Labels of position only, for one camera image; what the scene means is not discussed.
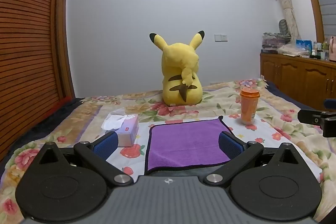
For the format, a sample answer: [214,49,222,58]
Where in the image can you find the orange bottle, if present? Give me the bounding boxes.
[239,88,260,125]

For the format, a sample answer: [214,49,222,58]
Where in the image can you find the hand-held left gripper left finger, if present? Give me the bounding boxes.
[39,131,132,186]

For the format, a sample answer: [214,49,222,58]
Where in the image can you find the pink bag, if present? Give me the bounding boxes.
[328,35,336,61]

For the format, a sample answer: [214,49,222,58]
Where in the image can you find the grey hand fan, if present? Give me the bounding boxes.
[278,19,291,36]

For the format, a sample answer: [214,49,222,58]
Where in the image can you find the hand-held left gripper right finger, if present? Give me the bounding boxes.
[206,131,300,186]

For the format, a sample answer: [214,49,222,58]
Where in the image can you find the beige crumpled cloth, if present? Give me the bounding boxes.
[277,43,311,57]

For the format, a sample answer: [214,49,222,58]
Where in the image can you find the wooden cabinet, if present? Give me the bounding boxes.
[260,52,336,112]

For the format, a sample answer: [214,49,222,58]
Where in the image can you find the tissue box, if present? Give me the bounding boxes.
[101,114,140,148]

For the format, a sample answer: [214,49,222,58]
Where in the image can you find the floral bed sheet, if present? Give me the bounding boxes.
[0,79,336,224]

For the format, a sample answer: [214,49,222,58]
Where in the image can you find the yellow plush toy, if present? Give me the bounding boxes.
[149,30,205,106]

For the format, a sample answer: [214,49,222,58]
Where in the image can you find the blue packet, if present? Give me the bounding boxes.
[296,39,313,53]

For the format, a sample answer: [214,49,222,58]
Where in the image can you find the purple towel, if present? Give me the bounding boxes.
[146,115,237,174]

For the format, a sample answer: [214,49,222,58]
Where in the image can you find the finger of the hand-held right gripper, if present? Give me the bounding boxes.
[297,108,336,138]

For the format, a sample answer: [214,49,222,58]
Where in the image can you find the wooden slatted wardrobe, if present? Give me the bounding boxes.
[0,0,77,162]

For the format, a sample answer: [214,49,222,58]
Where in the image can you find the stack of folded cloths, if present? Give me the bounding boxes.
[261,32,291,51]

